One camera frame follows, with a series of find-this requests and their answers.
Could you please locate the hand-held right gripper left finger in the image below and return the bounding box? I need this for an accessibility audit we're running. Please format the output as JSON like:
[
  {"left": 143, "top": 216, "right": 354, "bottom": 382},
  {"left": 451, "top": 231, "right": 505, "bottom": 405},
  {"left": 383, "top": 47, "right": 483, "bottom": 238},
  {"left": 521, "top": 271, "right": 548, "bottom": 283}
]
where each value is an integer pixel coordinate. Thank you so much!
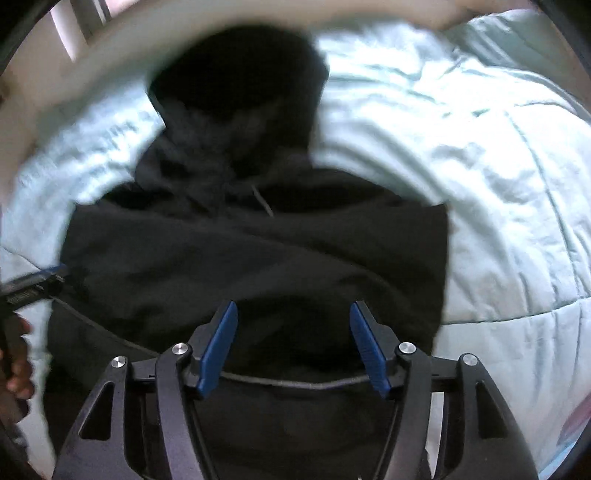
[{"left": 52, "top": 300, "right": 239, "bottom": 480}]

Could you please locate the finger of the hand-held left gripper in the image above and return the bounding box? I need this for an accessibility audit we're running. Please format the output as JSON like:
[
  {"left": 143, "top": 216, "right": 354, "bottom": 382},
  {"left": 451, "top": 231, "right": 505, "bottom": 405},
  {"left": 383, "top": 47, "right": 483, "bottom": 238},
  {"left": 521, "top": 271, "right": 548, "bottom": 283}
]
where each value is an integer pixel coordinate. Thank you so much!
[{"left": 0, "top": 263, "right": 70, "bottom": 309}]

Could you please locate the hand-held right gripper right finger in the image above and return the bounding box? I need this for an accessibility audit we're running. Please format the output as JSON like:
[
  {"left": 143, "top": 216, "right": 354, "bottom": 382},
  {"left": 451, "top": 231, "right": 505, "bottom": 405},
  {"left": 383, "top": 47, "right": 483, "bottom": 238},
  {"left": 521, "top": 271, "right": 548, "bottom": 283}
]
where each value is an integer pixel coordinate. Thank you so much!
[{"left": 349, "top": 301, "right": 539, "bottom": 480}]

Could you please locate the black hoodie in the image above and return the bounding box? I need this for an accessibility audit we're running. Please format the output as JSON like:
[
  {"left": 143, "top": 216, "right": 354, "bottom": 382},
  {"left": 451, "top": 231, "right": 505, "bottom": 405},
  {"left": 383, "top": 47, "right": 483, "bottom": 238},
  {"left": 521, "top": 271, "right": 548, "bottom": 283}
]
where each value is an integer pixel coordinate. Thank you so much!
[{"left": 45, "top": 24, "right": 451, "bottom": 480}]

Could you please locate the person's left hand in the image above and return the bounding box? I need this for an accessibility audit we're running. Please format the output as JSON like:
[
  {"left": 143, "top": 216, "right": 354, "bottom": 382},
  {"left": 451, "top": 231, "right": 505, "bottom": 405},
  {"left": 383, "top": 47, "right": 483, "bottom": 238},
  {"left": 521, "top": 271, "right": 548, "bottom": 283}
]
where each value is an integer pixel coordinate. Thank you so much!
[{"left": 0, "top": 313, "right": 36, "bottom": 422}]

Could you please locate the light blue quilted blanket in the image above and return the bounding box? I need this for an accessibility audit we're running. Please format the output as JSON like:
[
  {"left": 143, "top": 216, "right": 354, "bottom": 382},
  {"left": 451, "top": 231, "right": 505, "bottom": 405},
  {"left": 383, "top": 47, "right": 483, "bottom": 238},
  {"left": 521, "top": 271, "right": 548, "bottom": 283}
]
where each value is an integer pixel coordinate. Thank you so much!
[{"left": 0, "top": 9, "right": 591, "bottom": 480}]

